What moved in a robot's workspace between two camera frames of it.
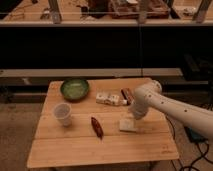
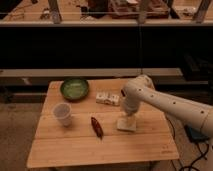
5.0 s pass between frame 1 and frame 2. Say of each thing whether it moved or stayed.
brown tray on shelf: stayed
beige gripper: moved
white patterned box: stayed
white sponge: stayed
